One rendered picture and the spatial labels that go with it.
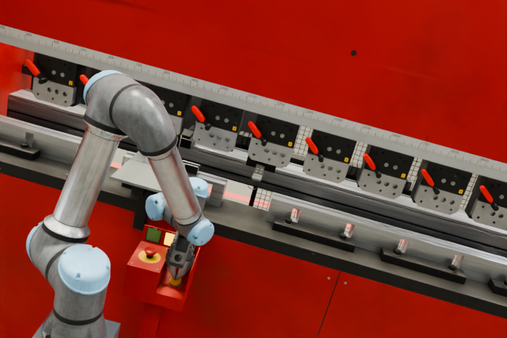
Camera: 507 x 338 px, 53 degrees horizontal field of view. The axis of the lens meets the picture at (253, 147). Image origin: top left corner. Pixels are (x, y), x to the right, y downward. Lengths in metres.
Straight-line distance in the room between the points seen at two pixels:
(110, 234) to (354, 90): 1.00
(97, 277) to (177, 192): 0.27
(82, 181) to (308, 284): 0.92
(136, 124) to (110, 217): 0.80
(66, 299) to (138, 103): 0.48
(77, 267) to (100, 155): 0.26
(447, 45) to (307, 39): 0.44
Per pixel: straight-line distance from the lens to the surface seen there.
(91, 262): 1.28
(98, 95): 1.25
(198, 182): 1.55
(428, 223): 2.21
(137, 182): 1.68
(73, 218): 1.33
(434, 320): 1.98
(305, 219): 1.88
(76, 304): 1.28
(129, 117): 1.16
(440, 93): 1.77
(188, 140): 2.06
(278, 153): 1.78
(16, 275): 2.20
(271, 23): 1.70
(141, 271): 1.67
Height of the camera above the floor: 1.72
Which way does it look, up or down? 19 degrees down
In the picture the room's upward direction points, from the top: 15 degrees clockwise
